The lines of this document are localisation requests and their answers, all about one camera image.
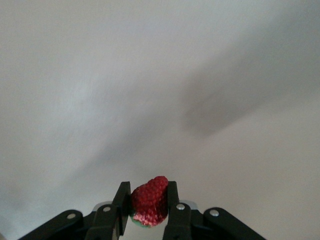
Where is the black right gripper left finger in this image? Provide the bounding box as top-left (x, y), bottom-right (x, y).
top-left (18, 181), bottom-right (132, 240)

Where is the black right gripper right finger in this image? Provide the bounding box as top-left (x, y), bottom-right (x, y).
top-left (162, 181), bottom-right (266, 240)

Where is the red strawberry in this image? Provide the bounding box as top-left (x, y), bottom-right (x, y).
top-left (129, 175), bottom-right (170, 229)

